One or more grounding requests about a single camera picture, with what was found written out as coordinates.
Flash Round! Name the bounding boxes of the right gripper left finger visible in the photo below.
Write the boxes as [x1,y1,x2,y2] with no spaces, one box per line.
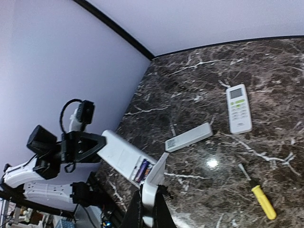
[122,190,144,228]

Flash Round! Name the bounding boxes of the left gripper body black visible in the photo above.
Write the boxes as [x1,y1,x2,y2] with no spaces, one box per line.
[27,125,71,180]

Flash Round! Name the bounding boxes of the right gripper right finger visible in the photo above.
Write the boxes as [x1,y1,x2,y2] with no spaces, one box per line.
[153,185,176,228]

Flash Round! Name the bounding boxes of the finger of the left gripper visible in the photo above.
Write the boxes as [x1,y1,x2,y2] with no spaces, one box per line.
[63,132,106,163]

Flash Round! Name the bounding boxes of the yellow handled screwdriver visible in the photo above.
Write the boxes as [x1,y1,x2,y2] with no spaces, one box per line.
[237,163,277,220]

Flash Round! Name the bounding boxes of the white battery cover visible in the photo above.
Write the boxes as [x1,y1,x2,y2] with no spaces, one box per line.
[142,152,169,228]

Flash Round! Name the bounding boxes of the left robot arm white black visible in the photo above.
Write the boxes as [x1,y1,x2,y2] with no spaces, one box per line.
[0,125,106,210]

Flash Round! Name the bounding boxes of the white remote with label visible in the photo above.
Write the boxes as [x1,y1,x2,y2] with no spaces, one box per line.
[165,123,213,152]

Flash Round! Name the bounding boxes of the white remote with buttons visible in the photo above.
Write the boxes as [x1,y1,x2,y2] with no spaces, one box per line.
[226,84,252,134]

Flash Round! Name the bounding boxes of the left black frame post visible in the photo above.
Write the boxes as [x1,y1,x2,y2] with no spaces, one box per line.
[74,0,156,60]

